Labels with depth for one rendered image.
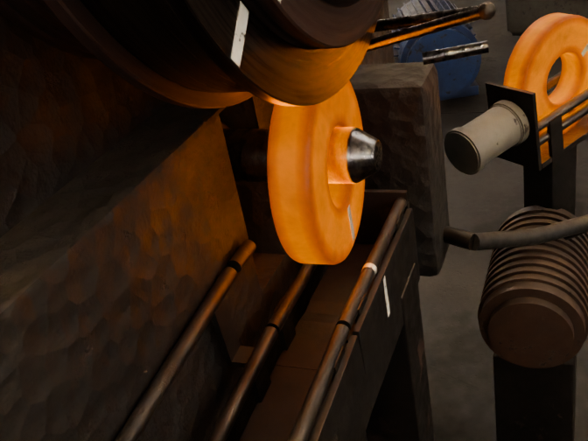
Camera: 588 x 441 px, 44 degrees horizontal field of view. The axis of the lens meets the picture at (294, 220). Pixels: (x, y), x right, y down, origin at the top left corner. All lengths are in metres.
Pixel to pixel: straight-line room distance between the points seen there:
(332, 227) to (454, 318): 1.17
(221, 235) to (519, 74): 0.50
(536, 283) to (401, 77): 0.30
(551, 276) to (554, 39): 0.29
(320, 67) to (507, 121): 0.47
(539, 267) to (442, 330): 0.77
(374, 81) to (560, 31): 0.29
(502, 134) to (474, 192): 1.28
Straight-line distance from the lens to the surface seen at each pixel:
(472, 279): 1.83
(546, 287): 0.90
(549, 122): 0.96
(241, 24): 0.39
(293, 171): 0.51
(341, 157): 0.55
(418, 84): 0.76
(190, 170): 0.53
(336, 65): 0.52
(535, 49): 0.94
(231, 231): 0.58
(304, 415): 0.51
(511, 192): 2.19
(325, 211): 0.54
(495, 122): 0.92
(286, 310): 0.61
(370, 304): 0.60
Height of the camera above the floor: 1.06
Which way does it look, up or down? 29 degrees down
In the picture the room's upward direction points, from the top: 11 degrees counter-clockwise
